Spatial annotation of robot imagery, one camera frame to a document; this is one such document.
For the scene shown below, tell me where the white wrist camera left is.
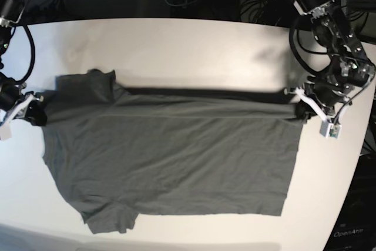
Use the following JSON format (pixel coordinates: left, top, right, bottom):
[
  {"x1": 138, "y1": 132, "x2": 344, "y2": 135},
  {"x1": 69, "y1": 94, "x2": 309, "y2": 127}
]
[{"x1": 320, "y1": 120, "x2": 342, "y2": 139}]

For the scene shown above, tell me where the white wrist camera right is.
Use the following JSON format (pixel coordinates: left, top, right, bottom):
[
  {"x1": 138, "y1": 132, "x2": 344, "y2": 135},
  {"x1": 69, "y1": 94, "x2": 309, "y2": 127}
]
[{"x1": 0, "y1": 124, "x2": 12, "y2": 141}]

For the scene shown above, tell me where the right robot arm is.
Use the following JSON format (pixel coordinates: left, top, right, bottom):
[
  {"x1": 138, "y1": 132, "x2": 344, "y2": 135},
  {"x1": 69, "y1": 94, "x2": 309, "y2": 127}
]
[{"x1": 1, "y1": 0, "x2": 47, "y2": 127}]

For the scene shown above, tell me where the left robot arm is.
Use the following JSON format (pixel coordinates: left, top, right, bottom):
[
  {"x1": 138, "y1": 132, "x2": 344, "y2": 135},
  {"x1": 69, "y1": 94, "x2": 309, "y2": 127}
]
[{"x1": 288, "y1": 0, "x2": 375, "y2": 126}]

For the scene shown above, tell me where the black OpenArm box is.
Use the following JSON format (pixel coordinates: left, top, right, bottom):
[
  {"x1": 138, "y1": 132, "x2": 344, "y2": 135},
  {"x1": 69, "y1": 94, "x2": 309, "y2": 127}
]
[{"x1": 324, "y1": 154, "x2": 375, "y2": 250}]

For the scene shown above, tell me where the grey T-shirt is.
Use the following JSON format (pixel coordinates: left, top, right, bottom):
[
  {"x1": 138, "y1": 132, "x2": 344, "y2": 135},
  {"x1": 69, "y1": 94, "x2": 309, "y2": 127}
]
[{"x1": 42, "y1": 70, "x2": 303, "y2": 233}]

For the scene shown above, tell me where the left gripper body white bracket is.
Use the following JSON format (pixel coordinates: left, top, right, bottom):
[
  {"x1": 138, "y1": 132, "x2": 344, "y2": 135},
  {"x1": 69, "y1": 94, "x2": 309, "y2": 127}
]
[{"x1": 283, "y1": 82, "x2": 353, "y2": 121}]

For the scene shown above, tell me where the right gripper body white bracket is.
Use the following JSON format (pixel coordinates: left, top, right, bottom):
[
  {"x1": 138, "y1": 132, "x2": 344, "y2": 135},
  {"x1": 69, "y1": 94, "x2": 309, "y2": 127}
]
[{"x1": 1, "y1": 82, "x2": 44, "y2": 123}]

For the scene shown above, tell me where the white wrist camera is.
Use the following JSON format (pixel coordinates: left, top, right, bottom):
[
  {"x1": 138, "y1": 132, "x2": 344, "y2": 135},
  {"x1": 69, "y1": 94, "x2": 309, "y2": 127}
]
[
  {"x1": 0, "y1": 124, "x2": 12, "y2": 141},
  {"x1": 320, "y1": 120, "x2": 342, "y2": 139}
]

